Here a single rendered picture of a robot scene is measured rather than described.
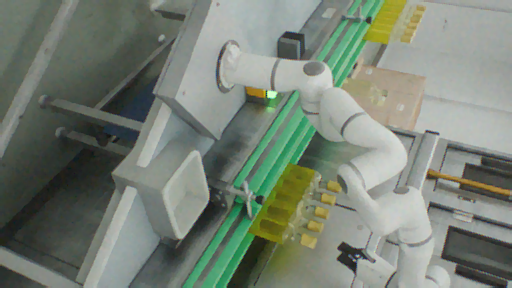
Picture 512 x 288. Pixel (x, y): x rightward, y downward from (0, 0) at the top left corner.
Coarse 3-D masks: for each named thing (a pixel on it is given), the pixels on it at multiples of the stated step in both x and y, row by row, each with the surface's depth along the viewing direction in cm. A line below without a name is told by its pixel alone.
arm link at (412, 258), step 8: (432, 232) 117; (432, 240) 117; (400, 248) 120; (408, 248) 117; (416, 248) 116; (424, 248) 116; (432, 248) 117; (400, 256) 120; (408, 256) 118; (416, 256) 117; (424, 256) 116; (400, 264) 119; (408, 264) 117; (416, 264) 116; (424, 264) 116; (400, 272) 119; (408, 272) 117; (416, 272) 116; (424, 272) 116; (400, 280) 119; (408, 280) 117; (416, 280) 116; (424, 280) 123; (432, 280) 122
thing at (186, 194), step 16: (192, 160) 135; (176, 176) 125; (192, 176) 141; (176, 192) 142; (192, 192) 147; (208, 192) 145; (176, 208) 144; (192, 208) 144; (176, 224) 132; (192, 224) 141
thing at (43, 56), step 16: (64, 0) 163; (64, 16) 161; (48, 32) 161; (64, 32) 162; (48, 48) 158; (32, 64) 158; (32, 80) 156; (16, 96) 156; (32, 96) 157; (16, 112) 154; (0, 128) 153; (16, 128) 155; (144, 128) 138; (0, 144) 151; (0, 160) 153; (112, 208) 132; (96, 240) 131; (0, 256) 137; (16, 256) 136; (96, 256) 129; (32, 272) 133; (48, 272) 131; (80, 272) 129
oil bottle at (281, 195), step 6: (270, 192) 159; (276, 192) 159; (282, 192) 158; (288, 192) 158; (294, 192) 158; (270, 198) 157; (276, 198) 157; (282, 198) 157; (288, 198) 156; (294, 198) 156; (300, 198) 156; (306, 198) 156; (288, 204) 155; (294, 204) 154; (300, 204) 154; (306, 204) 155; (300, 210) 154; (306, 210) 155
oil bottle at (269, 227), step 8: (256, 216) 152; (264, 216) 152; (272, 216) 152; (256, 224) 150; (264, 224) 150; (272, 224) 149; (280, 224) 149; (288, 224) 149; (248, 232) 154; (256, 232) 152; (264, 232) 150; (272, 232) 148; (280, 232) 147; (288, 232) 147; (272, 240) 151; (280, 240) 149; (288, 240) 148
